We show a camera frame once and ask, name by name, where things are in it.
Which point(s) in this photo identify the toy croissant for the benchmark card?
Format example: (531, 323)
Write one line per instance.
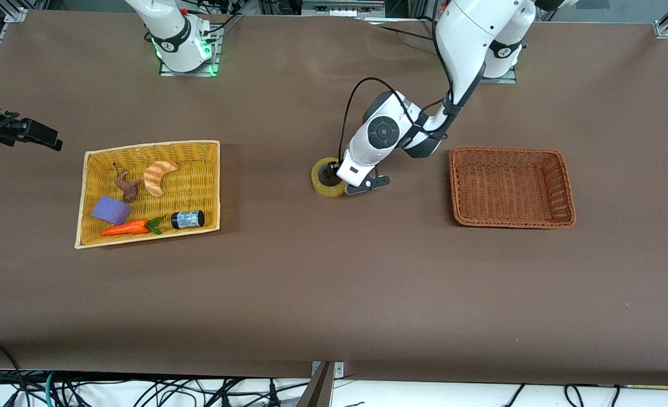
(154, 181)

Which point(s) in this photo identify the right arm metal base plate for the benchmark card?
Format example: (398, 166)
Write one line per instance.
(215, 59)

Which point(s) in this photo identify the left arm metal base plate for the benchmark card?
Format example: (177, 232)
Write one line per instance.
(503, 79)

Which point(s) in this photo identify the yellow wicker basket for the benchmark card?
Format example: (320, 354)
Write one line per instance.
(203, 158)

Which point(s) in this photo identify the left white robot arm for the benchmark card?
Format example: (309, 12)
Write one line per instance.
(464, 34)

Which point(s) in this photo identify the purple foam block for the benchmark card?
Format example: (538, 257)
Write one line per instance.
(110, 210)

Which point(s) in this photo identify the metal table edge bracket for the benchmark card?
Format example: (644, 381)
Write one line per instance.
(323, 387)

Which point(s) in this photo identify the brown toy figure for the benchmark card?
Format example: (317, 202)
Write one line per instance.
(129, 191)

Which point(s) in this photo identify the clear yellowish tape roll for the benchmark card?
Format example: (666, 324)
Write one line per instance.
(318, 181)

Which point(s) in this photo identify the small black can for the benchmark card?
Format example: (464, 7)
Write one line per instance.
(188, 219)

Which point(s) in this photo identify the brown wicker basket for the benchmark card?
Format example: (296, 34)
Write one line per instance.
(512, 186)

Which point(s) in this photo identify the orange toy carrot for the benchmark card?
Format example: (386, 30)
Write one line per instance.
(124, 228)

